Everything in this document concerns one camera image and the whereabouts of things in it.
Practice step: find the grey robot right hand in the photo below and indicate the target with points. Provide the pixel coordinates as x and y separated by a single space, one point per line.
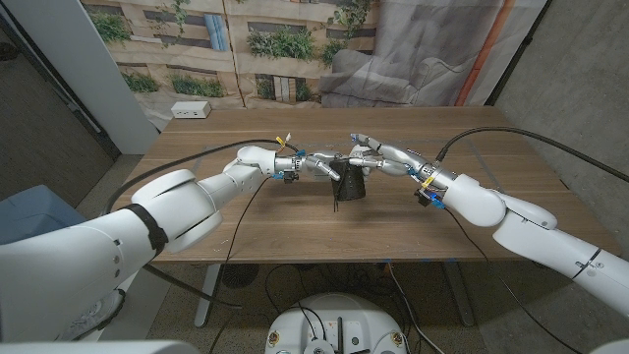
398 159

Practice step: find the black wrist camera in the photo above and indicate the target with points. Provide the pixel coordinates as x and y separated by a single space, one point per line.
422 198
291 177

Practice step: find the grey sneaker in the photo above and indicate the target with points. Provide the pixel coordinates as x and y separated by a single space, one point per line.
103 314

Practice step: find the white power strip box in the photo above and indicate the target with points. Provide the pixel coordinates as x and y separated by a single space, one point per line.
190 109

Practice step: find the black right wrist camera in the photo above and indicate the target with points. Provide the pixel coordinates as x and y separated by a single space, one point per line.
422 198

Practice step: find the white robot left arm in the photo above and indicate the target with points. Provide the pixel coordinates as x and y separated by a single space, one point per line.
172 206

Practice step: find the black cylindrical speaker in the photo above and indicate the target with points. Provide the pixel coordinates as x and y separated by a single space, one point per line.
350 184

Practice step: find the white partition panel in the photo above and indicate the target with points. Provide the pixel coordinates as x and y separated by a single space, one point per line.
88 64

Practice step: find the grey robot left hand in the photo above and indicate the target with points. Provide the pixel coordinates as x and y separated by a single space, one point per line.
312 162

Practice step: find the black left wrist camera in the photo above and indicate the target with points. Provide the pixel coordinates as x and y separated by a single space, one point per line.
291 177

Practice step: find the blue plastic bin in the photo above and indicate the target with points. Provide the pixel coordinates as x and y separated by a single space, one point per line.
34 211

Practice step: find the printed building backdrop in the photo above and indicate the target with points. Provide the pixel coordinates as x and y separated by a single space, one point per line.
295 49

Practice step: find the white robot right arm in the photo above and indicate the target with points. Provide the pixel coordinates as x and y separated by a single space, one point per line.
531 226

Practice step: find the white robot torso base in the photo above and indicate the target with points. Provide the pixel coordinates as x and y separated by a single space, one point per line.
339 314

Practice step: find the white robot chest edge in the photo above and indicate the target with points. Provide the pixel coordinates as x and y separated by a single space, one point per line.
98 348

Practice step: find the grey table leg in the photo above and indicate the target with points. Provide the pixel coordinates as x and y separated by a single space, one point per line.
459 295
206 305

